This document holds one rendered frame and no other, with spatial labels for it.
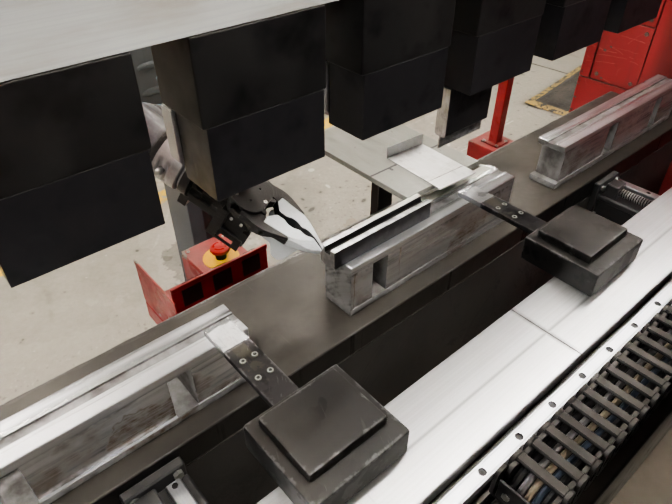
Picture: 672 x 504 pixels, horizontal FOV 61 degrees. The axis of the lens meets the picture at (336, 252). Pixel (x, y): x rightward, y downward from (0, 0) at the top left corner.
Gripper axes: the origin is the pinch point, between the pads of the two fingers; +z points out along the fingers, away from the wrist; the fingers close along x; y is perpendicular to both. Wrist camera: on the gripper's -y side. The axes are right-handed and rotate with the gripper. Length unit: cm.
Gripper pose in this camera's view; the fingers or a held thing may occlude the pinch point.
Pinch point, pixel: (316, 242)
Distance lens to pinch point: 80.3
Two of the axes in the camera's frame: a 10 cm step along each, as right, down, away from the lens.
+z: 8.2, 5.7, 0.9
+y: -4.7, 5.7, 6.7
